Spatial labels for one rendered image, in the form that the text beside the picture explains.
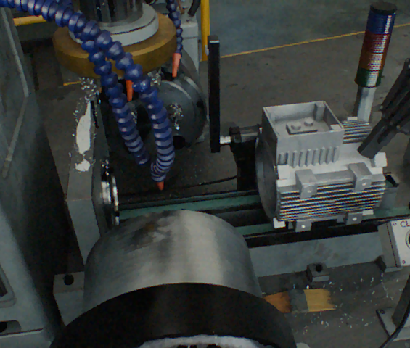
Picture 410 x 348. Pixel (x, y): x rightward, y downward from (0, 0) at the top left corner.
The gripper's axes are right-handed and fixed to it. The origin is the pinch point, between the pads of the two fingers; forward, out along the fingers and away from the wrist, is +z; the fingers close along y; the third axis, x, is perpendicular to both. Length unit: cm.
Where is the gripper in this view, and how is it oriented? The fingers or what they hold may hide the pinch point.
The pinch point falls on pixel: (376, 140)
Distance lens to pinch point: 87.9
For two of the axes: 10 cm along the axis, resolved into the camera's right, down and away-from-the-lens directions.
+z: -4.7, 7.2, 5.1
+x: 8.7, 2.9, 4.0
